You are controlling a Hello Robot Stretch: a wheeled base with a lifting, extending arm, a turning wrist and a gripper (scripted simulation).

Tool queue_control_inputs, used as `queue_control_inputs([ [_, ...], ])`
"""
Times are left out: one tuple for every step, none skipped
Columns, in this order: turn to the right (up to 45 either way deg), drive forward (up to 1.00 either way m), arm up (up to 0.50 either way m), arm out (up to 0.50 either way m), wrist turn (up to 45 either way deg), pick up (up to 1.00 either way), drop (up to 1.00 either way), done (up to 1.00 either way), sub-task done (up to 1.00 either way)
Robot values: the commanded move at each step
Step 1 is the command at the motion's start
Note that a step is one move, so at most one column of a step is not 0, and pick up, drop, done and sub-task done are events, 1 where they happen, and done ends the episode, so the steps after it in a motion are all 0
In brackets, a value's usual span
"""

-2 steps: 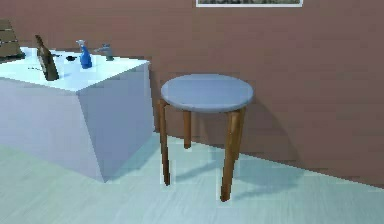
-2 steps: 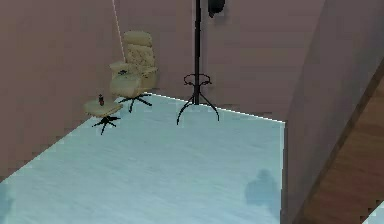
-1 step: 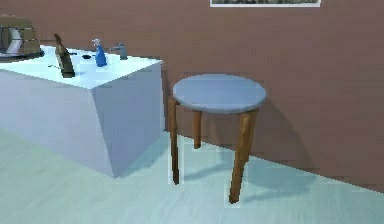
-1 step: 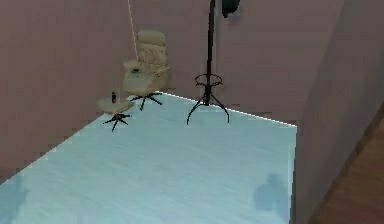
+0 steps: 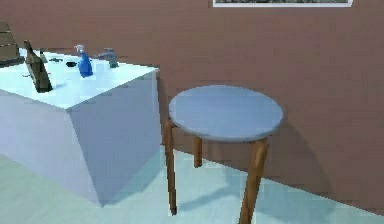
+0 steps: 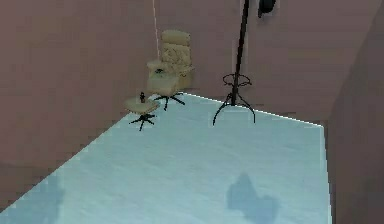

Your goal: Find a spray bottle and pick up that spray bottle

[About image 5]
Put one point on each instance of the blue spray bottle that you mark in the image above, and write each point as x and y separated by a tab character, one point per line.
85	65

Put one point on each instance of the dark brown bottle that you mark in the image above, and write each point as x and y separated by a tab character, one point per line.
38	71

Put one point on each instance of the round grey wooden-legged stool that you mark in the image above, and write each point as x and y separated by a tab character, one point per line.
225	112

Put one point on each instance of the white counter block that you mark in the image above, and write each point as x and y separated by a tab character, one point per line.
113	133

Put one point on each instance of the grey sink faucet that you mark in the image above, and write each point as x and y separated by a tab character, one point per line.
111	57

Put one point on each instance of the small black object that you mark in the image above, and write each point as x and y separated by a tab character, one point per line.
71	64

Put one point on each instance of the brown slatted wooden object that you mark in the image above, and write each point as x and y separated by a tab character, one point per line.
7	46

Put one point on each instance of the white framed wall picture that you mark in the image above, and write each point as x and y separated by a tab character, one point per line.
282	3

